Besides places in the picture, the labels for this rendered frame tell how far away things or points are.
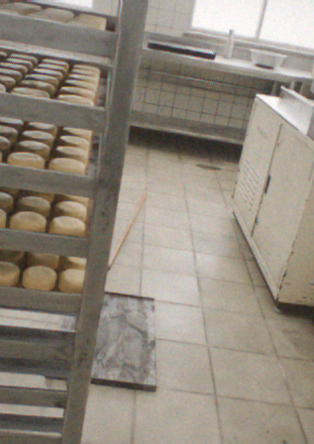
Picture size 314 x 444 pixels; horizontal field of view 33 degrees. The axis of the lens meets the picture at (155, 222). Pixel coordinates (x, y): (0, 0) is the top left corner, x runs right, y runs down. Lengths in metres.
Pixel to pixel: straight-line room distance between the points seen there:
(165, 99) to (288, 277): 3.34
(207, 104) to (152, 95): 0.57
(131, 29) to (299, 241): 1.94
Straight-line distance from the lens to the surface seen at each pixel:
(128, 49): 0.63
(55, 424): 1.51
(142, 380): 2.02
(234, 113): 5.61
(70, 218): 0.80
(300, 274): 2.55
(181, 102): 5.54
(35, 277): 0.81
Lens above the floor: 1.29
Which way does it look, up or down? 23 degrees down
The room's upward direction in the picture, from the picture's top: 11 degrees clockwise
